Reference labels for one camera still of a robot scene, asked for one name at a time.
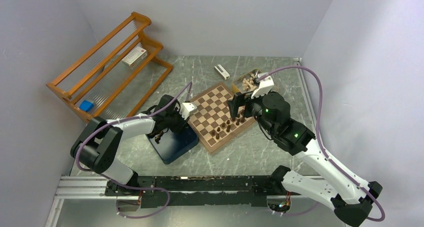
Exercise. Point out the light chess pieces pile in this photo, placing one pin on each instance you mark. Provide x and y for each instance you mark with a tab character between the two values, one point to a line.
248	83

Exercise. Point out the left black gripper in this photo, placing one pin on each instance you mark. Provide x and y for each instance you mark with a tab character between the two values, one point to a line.
181	126

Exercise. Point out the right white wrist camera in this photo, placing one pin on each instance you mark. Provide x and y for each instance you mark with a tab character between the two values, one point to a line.
264	85

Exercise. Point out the wooden chess board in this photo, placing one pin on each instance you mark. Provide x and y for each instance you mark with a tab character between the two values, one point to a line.
212	111

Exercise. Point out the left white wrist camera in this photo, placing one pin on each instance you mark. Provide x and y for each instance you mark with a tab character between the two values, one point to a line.
186	109

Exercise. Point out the aluminium frame rail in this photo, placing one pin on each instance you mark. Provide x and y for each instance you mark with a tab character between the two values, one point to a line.
248	153

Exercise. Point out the blue metal tin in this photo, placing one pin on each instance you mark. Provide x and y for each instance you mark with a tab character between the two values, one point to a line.
172	145

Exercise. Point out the dark chess pieces pile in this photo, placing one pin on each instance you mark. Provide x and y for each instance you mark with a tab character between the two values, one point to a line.
158	137

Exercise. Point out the white power bank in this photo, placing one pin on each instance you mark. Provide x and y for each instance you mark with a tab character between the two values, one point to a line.
222	71

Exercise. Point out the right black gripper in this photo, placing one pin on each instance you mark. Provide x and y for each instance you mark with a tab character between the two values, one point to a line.
238	100

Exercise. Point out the white cardboard box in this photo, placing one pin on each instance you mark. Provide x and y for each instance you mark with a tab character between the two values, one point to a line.
134	57

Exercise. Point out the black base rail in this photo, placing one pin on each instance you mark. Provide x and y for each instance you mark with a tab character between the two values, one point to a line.
155	191

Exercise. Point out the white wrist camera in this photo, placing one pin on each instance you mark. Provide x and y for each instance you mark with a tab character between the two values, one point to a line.
264	85
186	109

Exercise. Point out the dark chess piece back row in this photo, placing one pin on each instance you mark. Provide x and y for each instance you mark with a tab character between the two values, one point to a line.
223	124

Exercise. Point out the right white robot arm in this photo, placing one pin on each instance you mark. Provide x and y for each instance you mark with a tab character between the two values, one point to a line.
349	196

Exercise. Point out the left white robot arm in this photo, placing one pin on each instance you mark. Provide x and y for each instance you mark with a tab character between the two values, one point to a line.
97	145

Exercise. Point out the orange wooden rack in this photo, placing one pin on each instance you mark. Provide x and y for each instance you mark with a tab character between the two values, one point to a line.
99	75

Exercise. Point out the blue plastic case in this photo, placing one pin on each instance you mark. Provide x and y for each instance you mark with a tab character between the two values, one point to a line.
86	105

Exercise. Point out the gold metal tin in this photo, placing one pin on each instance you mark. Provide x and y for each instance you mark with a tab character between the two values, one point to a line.
236	84

